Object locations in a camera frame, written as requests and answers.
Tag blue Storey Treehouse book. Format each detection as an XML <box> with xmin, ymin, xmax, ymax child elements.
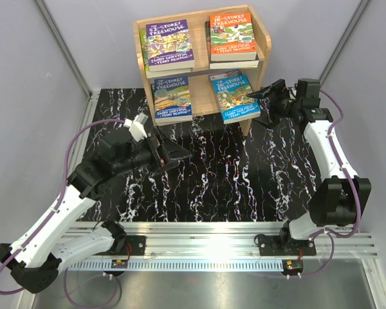
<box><xmin>210</xmin><ymin>74</ymin><xmax>261</xmax><ymax>124</ymax></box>

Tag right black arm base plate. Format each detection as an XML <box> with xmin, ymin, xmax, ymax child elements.
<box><xmin>255</xmin><ymin>234</ymin><xmax>317</xmax><ymax>257</ymax></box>

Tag purple 52-Storey Treehouse book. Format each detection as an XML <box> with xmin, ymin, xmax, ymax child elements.
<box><xmin>146</xmin><ymin>19</ymin><xmax>195</xmax><ymax>71</ymax></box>

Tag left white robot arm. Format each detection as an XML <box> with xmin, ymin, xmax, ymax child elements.
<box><xmin>0</xmin><ymin>127</ymin><xmax>192</xmax><ymax>294</ymax></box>

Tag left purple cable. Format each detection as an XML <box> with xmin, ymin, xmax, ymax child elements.
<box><xmin>0</xmin><ymin>118</ymin><xmax>129</xmax><ymax>307</ymax></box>

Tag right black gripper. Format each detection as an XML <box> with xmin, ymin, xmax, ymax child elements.
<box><xmin>246</xmin><ymin>80</ymin><xmax>300</xmax><ymax>131</ymax></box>

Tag black marble pattern mat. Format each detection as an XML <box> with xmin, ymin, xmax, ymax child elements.
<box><xmin>66</xmin><ymin>86</ymin><xmax>354</xmax><ymax>223</ymax></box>

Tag orange 78-Storey Treehouse book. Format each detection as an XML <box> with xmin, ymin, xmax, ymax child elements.
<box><xmin>210</xmin><ymin>13</ymin><xmax>257</xmax><ymax>62</ymax></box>

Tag wooden two-tier shelf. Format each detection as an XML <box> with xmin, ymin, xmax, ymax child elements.
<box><xmin>133</xmin><ymin>5</ymin><xmax>273</xmax><ymax>138</ymax></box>

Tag dark blue 91-Storey Treehouse book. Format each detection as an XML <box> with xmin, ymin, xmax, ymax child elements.
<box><xmin>154</xmin><ymin>76</ymin><xmax>192</xmax><ymax>124</ymax></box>

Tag green coin cover book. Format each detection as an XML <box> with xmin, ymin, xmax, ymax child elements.
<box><xmin>151</xmin><ymin>84</ymin><xmax>192</xmax><ymax>126</ymax></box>

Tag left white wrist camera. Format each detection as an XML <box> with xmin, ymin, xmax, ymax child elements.
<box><xmin>124</xmin><ymin>113</ymin><xmax>148</xmax><ymax>142</ymax></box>

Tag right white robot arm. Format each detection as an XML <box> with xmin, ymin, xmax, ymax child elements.
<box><xmin>248</xmin><ymin>79</ymin><xmax>371</xmax><ymax>256</ymax></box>

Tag light blue paperback book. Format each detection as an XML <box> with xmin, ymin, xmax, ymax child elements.
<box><xmin>209</xmin><ymin>69</ymin><xmax>242</xmax><ymax>81</ymax></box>

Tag aluminium rail frame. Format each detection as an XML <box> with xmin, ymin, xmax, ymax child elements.
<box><xmin>17</xmin><ymin>89</ymin><xmax>386</xmax><ymax>309</ymax></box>

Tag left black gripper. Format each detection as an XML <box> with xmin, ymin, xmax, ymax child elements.
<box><xmin>114</xmin><ymin>126</ymin><xmax>192</xmax><ymax>176</ymax></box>

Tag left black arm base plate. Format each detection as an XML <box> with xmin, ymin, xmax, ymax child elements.
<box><xmin>96</xmin><ymin>235</ymin><xmax>147</xmax><ymax>256</ymax></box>

